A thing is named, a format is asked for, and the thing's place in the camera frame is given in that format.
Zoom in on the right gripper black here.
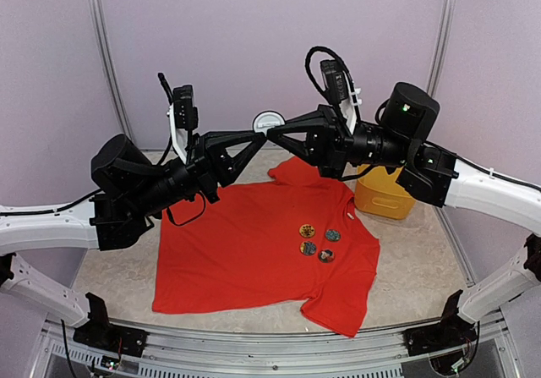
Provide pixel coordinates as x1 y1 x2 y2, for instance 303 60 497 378
265 103 413 179

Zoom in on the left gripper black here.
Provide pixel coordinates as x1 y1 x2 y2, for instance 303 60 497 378
130 129 266 216

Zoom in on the blue starry round brooch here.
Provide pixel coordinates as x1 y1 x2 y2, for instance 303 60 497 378
252 111 286 134

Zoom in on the red t-shirt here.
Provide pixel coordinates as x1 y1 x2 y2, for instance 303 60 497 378
152 157 380 337

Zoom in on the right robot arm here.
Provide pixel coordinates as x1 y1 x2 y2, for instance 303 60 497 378
266 82 540 348

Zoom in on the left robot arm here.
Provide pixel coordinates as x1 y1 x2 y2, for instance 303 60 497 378
1 131 266 348

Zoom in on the yellow round brooch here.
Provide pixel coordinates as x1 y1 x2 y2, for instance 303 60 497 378
299 224 315 238

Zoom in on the teal swirl round brooch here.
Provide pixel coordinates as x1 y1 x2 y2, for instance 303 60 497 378
325 229 342 242

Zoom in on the portrait round brooch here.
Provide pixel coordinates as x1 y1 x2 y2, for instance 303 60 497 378
318 249 335 263

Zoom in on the yellow plastic basket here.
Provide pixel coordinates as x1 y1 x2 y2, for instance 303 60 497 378
354 167 416 220

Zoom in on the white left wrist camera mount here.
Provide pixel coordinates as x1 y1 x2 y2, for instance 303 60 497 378
167 104 188 164

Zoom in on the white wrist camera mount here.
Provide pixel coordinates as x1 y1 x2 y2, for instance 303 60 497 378
167 104 188 164
340 87 363 134

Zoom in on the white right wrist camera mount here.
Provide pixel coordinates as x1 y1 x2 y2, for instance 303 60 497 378
340 87 363 134

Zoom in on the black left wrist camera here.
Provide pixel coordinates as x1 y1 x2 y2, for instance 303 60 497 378
172 85 199 131

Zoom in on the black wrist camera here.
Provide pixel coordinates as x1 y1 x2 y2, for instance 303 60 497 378
172 85 199 131
320 59 349 106

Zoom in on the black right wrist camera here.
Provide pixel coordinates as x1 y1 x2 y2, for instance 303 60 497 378
320 59 349 106

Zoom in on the black right camera cable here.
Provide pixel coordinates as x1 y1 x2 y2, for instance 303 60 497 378
304 46 354 98

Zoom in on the black camera cable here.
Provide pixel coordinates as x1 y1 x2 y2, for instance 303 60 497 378
154 72 177 167
304 46 354 98

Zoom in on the black left camera cable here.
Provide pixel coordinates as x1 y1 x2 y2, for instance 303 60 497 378
154 72 177 167

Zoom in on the right aluminium corner post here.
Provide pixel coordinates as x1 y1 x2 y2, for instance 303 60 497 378
427 0 456 97

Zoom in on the aluminium front rail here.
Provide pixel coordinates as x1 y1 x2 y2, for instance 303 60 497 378
25 305 525 378

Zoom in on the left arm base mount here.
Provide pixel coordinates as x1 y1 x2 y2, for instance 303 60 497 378
73 293 148 358

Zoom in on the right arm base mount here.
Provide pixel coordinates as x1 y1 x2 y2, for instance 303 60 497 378
403 289 478 356

